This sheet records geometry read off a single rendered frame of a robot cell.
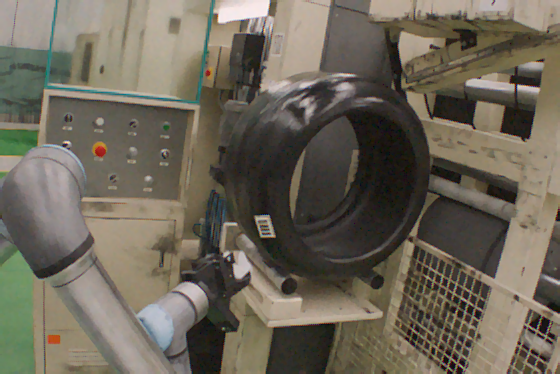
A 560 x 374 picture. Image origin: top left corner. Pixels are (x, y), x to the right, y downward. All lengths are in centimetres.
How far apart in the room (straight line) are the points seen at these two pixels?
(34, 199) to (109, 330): 20
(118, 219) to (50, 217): 119
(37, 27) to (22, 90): 121
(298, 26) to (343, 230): 65
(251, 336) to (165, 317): 96
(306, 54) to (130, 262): 97
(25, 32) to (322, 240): 887
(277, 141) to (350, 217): 54
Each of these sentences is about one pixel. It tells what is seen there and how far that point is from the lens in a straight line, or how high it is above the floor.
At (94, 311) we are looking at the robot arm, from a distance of 70.
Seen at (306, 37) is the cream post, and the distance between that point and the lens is 159.
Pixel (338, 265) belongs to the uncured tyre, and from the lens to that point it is 133.
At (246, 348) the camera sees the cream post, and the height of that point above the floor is 49.
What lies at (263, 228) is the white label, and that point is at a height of 105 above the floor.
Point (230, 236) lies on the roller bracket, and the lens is 157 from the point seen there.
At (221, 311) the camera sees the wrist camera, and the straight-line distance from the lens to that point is 101.
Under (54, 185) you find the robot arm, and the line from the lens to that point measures 68.
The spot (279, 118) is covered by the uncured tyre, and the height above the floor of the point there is 131.
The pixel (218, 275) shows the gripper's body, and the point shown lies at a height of 102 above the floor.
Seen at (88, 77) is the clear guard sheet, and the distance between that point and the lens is 177.
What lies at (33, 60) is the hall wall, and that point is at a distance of 997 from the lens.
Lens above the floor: 140
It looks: 12 degrees down
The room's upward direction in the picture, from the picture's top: 9 degrees clockwise
